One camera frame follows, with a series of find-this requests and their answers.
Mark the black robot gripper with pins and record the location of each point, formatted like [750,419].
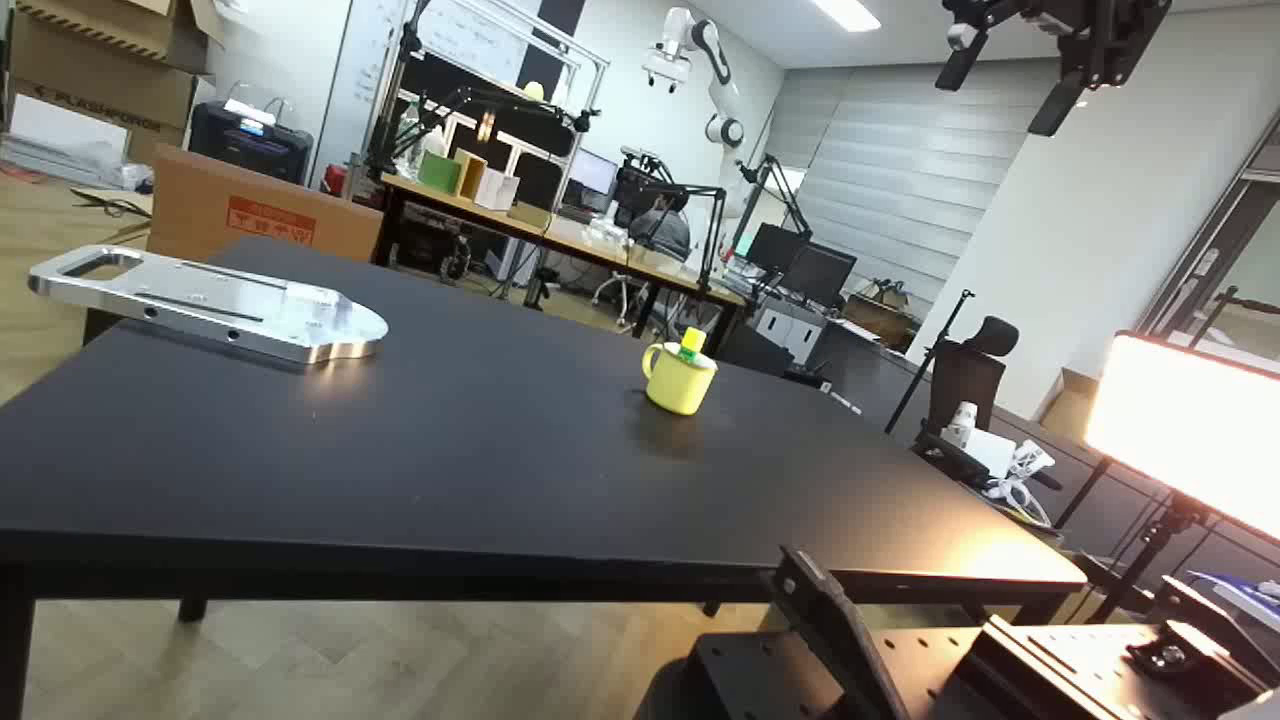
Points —
[1083,31]

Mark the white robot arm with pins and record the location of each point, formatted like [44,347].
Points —
[707,67]

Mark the yellow mug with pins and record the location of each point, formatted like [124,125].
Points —
[679,376]

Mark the grey window blinds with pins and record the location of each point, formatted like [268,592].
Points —
[904,173]

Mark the ceiling light strip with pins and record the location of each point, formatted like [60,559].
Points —
[844,15]

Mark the black computer monitor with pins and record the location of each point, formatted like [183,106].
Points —
[801,262]

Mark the black office chair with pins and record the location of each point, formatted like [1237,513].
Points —
[971,369]

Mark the white plastic device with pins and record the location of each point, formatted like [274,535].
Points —
[994,454]

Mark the bright light panel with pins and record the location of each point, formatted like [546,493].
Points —
[1185,424]

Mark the long wooden desk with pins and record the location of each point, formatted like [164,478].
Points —
[563,233]

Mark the black light stand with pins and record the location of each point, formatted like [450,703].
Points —
[1147,555]

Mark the black shelf rack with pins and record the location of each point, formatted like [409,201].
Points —
[495,95]

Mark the green box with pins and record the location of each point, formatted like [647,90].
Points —
[437,173]

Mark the black printer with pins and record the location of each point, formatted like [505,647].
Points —
[251,142]

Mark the brown cardboard box orange label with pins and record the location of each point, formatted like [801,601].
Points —
[253,208]

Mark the silver metal plate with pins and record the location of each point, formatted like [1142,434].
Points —
[212,309]

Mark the stacked plain cardboard boxes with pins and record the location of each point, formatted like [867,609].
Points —
[101,62]

